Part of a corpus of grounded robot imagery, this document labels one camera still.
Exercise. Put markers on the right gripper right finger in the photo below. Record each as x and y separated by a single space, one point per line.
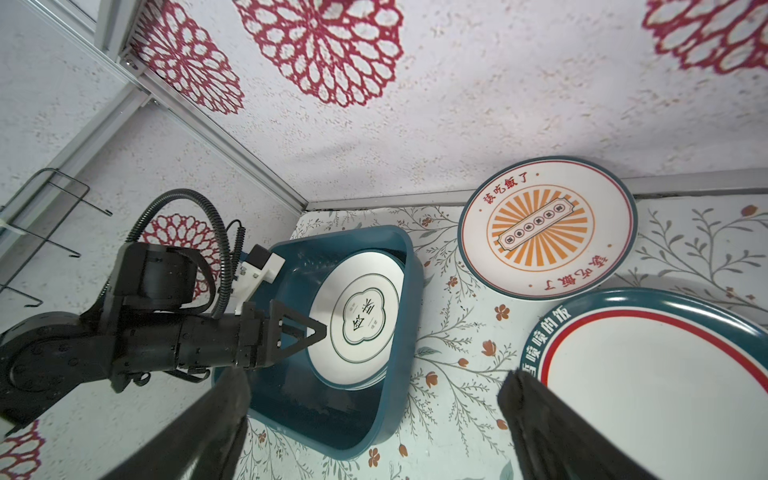
552 441

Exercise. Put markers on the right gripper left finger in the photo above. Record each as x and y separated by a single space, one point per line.
205 441

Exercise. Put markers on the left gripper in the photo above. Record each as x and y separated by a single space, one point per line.
167 342

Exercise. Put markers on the white plate cloud emblem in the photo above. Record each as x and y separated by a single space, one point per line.
358 302

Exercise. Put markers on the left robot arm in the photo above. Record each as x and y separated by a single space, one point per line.
48 355

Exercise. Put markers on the teal plastic bin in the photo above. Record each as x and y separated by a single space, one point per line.
289 397

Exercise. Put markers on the green rim plate back centre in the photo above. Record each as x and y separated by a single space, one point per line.
676 383

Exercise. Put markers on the orange sunburst plate at back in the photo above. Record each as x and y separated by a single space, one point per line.
547 228

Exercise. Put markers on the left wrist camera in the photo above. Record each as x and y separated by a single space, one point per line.
259 266

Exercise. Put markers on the black wire wall rack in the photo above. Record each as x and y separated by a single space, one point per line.
31 218

